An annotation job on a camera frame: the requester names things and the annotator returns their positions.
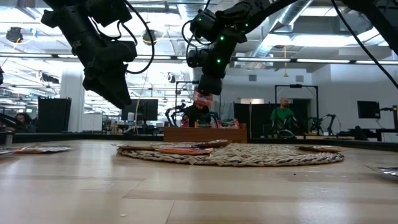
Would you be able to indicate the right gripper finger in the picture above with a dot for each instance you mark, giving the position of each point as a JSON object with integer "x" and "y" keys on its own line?
{"x": 211, "y": 84}

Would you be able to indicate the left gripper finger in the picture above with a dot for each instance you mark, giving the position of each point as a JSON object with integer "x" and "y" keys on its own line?
{"x": 99, "y": 87}
{"x": 119, "y": 84}

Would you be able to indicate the red tea packet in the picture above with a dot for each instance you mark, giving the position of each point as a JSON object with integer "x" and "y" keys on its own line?
{"x": 228, "y": 124}

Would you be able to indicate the black background robot arm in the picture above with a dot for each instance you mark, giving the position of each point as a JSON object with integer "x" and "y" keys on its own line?
{"x": 329, "y": 118}

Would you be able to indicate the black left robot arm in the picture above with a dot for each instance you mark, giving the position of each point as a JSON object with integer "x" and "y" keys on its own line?
{"x": 62, "y": 15}

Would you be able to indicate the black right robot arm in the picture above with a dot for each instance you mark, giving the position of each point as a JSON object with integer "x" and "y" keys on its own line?
{"x": 264, "y": 7}

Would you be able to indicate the white pillar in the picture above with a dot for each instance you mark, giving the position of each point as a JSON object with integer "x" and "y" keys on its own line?
{"x": 73, "y": 93}

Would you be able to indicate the black monitor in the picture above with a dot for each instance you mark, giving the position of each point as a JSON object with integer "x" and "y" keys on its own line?
{"x": 368, "y": 109}
{"x": 140, "y": 109}

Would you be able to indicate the person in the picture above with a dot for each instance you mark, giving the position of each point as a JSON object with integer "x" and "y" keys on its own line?
{"x": 281, "y": 116}
{"x": 23, "y": 123}
{"x": 194, "y": 116}

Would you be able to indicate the wooden organizer box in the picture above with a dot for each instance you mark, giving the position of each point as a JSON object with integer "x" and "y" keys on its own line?
{"x": 202, "y": 135}

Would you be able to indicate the black cabinet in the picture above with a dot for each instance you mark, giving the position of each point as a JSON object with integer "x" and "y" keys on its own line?
{"x": 54, "y": 115}

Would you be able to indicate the black ceiling lamp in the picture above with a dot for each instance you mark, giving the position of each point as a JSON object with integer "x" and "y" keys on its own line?
{"x": 14, "y": 35}
{"x": 147, "y": 36}

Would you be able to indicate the yellow hanging pendant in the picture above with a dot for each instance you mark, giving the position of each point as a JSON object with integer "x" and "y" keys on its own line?
{"x": 285, "y": 74}

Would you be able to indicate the round woven placemat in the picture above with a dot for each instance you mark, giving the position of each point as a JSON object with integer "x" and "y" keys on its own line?
{"x": 248, "y": 157}

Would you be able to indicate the black desk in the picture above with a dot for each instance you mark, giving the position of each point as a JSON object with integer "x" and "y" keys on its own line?
{"x": 373, "y": 132}

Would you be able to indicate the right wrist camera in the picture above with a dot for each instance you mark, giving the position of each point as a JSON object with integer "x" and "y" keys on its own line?
{"x": 197, "y": 57}

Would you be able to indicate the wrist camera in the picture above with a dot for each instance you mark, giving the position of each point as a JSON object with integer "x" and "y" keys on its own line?
{"x": 121, "y": 51}
{"x": 197, "y": 57}

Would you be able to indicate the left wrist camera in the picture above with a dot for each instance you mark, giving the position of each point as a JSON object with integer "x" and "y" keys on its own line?
{"x": 121, "y": 51}

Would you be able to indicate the black aluminium table frame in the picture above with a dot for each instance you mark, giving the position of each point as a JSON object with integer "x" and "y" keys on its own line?
{"x": 62, "y": 137}

